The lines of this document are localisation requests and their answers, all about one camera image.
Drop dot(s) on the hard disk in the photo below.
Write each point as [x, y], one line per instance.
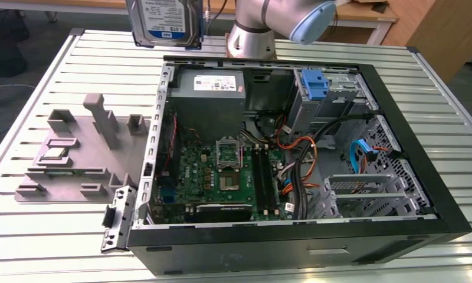
[166, 17]

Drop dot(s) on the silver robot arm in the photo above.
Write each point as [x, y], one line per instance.
[251, 17]

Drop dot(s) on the grey metal disk bay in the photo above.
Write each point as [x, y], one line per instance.
[362, 178]

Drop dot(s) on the thin metal locking lever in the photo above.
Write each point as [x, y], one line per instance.
[242, 157]

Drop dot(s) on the black RAM slot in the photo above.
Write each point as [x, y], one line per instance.
[271, 182]
[258, 177]

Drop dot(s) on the CPU socket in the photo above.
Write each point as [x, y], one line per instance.
[233, 181]

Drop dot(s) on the green motherboard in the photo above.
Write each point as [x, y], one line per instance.
[197, 171]

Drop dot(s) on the grey power supply unit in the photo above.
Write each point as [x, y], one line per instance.
[213, 82]

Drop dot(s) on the black graphics card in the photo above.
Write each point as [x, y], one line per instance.
[221, 210]

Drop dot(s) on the blue plastic drive latch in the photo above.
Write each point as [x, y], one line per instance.
[314, 85]

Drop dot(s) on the grey metal drive cage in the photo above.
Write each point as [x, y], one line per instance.
[338, 103]

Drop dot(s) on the grey parts rack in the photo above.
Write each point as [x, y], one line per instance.
[91, 153]

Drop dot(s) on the black open PC case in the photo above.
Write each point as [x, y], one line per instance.
[259, 253]

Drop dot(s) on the green RAM stick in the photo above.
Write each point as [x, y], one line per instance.
[69, 172]

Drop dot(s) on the silver CPU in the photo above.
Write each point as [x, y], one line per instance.
[55, 152]

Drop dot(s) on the brown cardboard box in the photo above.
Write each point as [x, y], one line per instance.
[379, 7]

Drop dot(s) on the wooden cabinet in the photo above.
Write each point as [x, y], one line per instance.
[449, 35]

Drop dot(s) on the grey slot retainer bracket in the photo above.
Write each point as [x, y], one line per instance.
[121, 212]

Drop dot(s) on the wooden desk white frame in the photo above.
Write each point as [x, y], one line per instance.
[362, 14]

